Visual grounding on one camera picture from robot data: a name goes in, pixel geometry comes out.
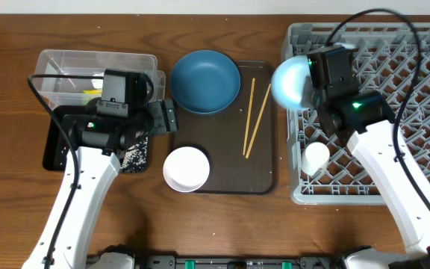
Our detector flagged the white cup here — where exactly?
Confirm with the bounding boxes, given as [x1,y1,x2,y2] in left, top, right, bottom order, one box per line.
[301,142,330,176]

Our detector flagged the light blue bowl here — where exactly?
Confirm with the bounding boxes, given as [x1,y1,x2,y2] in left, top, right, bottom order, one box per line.
[271,55,314,110]

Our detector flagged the dark blue plate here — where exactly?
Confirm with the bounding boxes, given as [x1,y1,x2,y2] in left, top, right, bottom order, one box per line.
[169,50,241,114]

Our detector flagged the white tissue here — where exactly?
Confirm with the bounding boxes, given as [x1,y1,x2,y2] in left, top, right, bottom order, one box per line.
[91,72,104,90]

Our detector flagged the yellow snack wrapper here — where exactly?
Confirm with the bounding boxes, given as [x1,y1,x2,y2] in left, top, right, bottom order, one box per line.
[83,89,102,95]

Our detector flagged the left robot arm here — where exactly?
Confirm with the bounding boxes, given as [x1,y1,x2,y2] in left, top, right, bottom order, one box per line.
[23,97,177,268]

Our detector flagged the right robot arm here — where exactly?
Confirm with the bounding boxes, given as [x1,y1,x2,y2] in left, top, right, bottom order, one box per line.
[314,86,430,268]

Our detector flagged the grey dishwasher rack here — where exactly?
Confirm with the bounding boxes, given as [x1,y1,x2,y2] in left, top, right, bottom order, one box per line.
[281,23,430,205]

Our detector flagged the black tray bin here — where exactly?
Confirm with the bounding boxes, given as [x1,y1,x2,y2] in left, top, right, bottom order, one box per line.
[42,105,153,173]

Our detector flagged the scattered rice grains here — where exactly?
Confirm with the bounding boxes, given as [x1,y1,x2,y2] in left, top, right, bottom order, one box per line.
[121,137,149,173]

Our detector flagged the brown serving tray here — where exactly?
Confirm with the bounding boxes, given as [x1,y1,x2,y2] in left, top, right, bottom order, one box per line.
[172,61,277,195]

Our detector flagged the right wooden chopstick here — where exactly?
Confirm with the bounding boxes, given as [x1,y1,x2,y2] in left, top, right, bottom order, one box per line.
[245,83,271,159]

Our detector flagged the wooden chopstick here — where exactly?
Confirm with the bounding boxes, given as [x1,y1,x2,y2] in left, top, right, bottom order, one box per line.
[243,78,256,155]
[245,83,271,159]

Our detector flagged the left wooden chopstick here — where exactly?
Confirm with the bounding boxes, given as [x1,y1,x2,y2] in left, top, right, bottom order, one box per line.
[243,78,256,155]

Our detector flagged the clear plastic bin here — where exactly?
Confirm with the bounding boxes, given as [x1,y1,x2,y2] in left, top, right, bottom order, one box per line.
[34,49,166,109]

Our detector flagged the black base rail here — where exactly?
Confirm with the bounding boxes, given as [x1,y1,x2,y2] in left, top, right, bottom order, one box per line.
[87,244,425,269]

